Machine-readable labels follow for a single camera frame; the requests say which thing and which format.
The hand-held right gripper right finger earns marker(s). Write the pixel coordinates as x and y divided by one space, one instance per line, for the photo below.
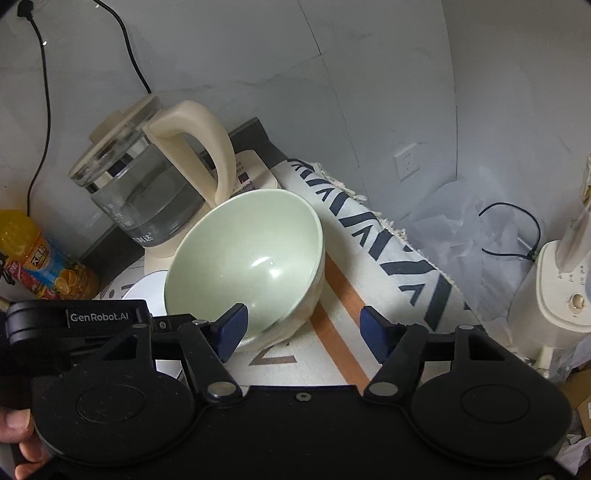
375 330

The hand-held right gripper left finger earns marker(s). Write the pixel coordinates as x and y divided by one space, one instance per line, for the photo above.
233 325

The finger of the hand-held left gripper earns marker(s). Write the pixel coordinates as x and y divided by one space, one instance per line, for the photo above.
173 321

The white plate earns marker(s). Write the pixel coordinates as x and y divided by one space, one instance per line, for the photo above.
147 295

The pale green bowl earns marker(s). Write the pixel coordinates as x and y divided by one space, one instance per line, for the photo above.
240 258

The person's left hand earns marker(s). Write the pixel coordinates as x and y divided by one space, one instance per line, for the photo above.
18 424

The patterned tablecloth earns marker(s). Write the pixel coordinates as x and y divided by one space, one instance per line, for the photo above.
341 286

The orange juice bottle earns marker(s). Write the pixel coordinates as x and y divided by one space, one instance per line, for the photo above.
41 263

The white plastic sheet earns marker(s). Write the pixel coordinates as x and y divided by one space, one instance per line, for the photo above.
461 221

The white standing fan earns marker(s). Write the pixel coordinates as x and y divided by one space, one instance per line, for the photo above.
554 300

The cardboard box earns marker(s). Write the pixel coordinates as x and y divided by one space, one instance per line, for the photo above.
581 406

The white wall socket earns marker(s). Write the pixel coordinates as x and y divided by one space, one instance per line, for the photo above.
406 161

